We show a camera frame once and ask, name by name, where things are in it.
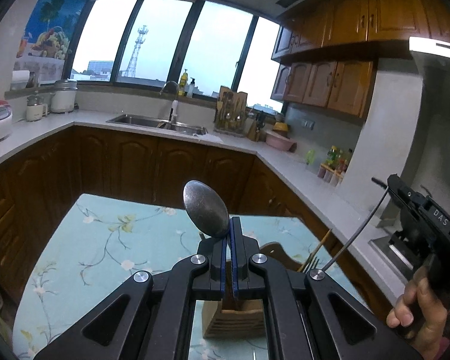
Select white cooker with lid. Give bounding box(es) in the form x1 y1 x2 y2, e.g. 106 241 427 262
50 79 79 114

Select wooden cutting board rack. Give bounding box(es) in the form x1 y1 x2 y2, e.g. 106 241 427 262
214 85 248 134

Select floral teal tablecloth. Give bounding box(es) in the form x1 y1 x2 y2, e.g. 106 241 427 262
13 194 368 360

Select faucet with white filter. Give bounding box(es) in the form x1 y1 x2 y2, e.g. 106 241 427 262
160 80 181 123

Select knife block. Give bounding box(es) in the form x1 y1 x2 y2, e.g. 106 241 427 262
247 112 266 142

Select large kitchen window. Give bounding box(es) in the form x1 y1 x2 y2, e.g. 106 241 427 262
70 0 286 114

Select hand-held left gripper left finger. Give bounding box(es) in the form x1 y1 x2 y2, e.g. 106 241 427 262
34 229 227 360

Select person's right hand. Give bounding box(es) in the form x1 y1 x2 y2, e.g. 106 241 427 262
386 265 450 360

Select white kitchen countertop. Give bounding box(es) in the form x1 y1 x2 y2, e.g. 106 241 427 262
0 110 417 295

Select steel sink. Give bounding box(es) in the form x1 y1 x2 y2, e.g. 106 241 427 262
106 113 209 136

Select wooden base cabinets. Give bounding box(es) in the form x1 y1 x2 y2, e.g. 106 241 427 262
0 125 407 308

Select wooden wall cabinets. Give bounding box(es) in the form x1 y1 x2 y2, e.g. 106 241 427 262
271 0 450 119

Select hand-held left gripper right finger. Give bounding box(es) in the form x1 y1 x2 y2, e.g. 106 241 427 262
229 215 424 360

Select spice jar rack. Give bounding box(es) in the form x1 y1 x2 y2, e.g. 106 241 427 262
318 163 346 187

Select wooden utensil holder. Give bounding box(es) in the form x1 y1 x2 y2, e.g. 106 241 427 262
202 242 313 340

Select paper towel roll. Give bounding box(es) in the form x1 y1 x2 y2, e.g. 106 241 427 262
11 70 31 91

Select fruit and beach wall poster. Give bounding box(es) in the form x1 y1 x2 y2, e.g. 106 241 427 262
14 0 93 61

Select range hood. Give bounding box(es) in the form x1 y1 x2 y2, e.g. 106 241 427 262
409 35 450 63

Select metal spoon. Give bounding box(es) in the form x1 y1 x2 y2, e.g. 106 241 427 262
183 180 230 239

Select green sauce bottles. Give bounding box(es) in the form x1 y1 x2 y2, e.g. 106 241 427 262
327 145 353 173

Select gas stove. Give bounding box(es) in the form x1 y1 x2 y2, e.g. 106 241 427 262
367 229 428 283

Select pink basin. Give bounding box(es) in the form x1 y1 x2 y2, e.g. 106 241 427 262
265 129 297 153

